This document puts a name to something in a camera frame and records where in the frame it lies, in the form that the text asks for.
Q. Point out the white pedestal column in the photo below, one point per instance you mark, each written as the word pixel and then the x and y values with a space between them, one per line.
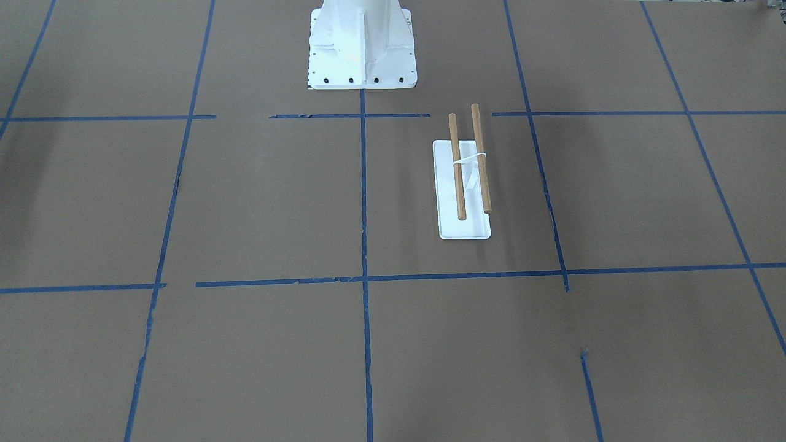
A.
pixel 361 45

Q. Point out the near wooden rack rod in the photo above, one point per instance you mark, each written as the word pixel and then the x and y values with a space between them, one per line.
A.
pixel 457 167

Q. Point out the white towel rack base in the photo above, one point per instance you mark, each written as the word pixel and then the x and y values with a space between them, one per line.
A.
pixel 477 225

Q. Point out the wooden rack rod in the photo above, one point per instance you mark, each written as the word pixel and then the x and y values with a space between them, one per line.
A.
pixel 482 161
pixel 457 167

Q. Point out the far wooden rack rod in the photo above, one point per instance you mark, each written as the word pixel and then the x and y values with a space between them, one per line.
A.
pixel 482 161

